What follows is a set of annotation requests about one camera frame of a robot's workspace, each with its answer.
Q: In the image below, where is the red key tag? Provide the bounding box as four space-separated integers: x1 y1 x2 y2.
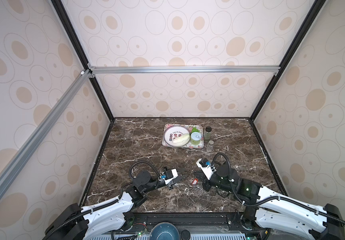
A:
191 179 198 185

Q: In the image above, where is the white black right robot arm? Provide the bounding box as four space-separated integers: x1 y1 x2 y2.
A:
194 153 345 240

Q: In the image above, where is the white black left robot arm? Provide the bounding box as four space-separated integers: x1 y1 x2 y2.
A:
44 161 182 240

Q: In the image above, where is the small clear glass jar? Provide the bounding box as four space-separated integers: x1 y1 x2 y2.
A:
206 140 214 152

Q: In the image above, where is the pale green toy cabbage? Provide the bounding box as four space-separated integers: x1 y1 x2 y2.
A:
171 134 190 147

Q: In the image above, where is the dark lid glass jar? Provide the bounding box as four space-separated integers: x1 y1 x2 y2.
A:
204 126 212 141

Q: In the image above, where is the green tin can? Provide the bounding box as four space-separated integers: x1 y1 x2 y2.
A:
190 132 202 146

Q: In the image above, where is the white plate with red text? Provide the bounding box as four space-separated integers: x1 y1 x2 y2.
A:
163 126 189 144

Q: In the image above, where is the floral rectangular tray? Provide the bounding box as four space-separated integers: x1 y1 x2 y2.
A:
162 124 204 149

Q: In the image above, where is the green toy leaf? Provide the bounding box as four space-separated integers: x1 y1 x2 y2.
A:
191 127 200 133

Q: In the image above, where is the silver aluminium crossbar back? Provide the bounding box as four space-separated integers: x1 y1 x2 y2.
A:
82 65 280 76

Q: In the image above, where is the silver aluminium crossbar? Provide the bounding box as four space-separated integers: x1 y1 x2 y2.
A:
82 65 280 76
0 69 91 200

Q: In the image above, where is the silver aluminium crossbar left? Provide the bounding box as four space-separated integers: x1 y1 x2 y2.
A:
0 69 91 200

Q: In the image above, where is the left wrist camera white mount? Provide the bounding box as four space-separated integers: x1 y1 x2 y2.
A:
160 169 178 180

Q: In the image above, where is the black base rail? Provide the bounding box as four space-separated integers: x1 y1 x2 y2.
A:
113 212 271 240

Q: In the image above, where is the black corner frame post left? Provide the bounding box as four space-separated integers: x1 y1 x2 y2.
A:
50 0 115 122

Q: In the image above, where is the black corner frame post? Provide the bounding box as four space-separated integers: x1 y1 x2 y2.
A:
50 0 115 122
250 0 326 122

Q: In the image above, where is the black corner frame post right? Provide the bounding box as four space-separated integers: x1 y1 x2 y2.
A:
250 0 326 122

